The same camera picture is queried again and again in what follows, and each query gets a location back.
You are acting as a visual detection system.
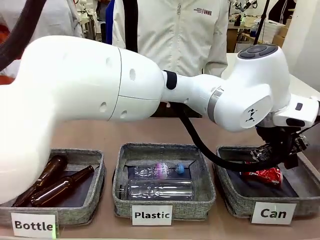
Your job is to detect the crushed black drink can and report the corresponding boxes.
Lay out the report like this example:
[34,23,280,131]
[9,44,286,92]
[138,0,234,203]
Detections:
[250,143,276,163]

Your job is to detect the light wooden desk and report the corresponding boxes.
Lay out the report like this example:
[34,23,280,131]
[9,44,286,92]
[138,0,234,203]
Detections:
[226,23,258,53]

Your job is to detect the bystander in white clothing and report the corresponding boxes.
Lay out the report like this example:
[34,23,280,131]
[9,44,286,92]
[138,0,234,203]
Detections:
[0,0,85,76]

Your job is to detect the white Plastic label card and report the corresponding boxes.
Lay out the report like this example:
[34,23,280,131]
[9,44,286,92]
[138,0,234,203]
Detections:
[131,204,174,226]

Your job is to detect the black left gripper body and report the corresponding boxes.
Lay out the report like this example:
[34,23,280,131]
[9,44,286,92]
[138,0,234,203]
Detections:
[256,123,310,153]

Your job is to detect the person's dark green trousers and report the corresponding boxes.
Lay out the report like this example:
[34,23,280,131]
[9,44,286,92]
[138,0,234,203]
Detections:
[149,99,204,119]

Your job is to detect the person's white jacket torso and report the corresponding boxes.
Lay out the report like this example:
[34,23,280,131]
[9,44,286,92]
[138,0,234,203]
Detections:
[111,0,229,78]

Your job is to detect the bystander in black clothing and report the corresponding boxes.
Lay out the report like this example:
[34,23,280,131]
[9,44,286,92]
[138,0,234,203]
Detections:
[268,0,295,26]

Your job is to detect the clear plastic bottle blue cap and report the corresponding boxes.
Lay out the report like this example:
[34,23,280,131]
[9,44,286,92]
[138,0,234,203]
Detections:
[133,161,186,179]

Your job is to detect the brown cardboard box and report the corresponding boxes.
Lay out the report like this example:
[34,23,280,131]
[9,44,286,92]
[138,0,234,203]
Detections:
[272,18,292,50]

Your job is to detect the white Bottle label card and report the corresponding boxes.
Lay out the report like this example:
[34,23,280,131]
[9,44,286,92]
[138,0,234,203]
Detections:
[10,211,60,238]

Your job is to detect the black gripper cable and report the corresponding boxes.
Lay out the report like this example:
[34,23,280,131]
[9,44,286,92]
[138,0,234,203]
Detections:
[167,99,283,173]

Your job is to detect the thick black cable hose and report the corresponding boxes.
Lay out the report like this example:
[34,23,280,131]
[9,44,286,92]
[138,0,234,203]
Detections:
[0,0,48,72]

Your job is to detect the white Can label card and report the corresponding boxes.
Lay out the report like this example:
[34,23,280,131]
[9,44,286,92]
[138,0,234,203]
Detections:
[250,201,298,225]

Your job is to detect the black tripod pole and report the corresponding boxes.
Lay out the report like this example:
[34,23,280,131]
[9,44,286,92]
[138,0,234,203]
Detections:
[253,0,272,46]

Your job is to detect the brown glass bottle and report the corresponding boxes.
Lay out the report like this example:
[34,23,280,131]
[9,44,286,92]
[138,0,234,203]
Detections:
[29,165,96,207]
[11,154,68,208]

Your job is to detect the crushed red drink can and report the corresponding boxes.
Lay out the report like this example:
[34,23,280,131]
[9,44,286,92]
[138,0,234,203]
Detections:
[241,166,285,189]

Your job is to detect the large clear plastic bottle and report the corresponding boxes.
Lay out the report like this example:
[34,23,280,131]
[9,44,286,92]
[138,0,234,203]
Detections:
[119,178,195,201]

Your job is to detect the grey fabric basket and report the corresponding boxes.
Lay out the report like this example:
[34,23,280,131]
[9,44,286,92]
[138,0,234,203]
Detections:
[215,145,320,218]
[0,148,107,227]
[112,142,217,222]

